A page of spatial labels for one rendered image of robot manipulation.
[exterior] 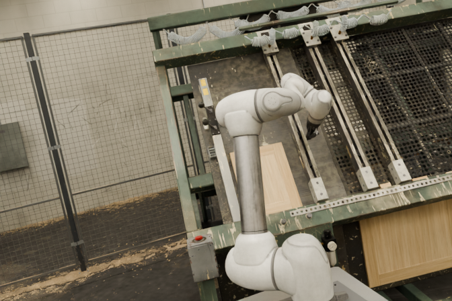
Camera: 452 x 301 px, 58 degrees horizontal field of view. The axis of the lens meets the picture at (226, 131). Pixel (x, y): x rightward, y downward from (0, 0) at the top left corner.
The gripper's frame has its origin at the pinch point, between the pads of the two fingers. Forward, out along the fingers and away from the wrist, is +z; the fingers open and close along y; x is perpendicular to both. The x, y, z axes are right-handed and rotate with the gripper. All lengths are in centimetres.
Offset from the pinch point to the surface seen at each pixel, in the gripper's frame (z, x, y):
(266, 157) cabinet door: 6.7, 26.3, -4.6
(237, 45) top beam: -2, 24, 73
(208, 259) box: -15, 70, -57
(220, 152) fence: 4, 51, 3
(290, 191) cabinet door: 6.5, 19.0, -27.4
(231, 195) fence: 4, 51, -23
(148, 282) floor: 180, 127, -25
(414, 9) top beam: -1, -102, 76
